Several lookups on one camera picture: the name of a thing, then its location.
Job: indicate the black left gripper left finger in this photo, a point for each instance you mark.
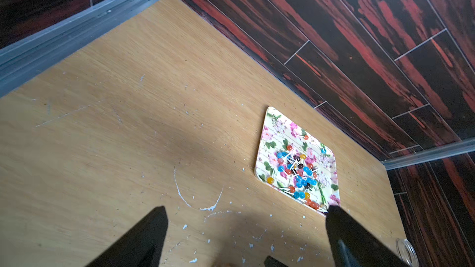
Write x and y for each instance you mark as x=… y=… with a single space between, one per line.
x=141 y=246

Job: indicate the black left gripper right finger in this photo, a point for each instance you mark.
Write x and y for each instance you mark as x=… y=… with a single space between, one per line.
x=353 y=246

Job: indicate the clear plastic candy jar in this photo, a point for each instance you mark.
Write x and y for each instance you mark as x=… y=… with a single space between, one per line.
x=406 y=252

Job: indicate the pile of colourful lollipops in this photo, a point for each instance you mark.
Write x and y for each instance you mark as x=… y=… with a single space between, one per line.
x=297 y=174

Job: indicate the floral rectangular tray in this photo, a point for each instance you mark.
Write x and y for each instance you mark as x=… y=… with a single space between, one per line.
x=297 y=163

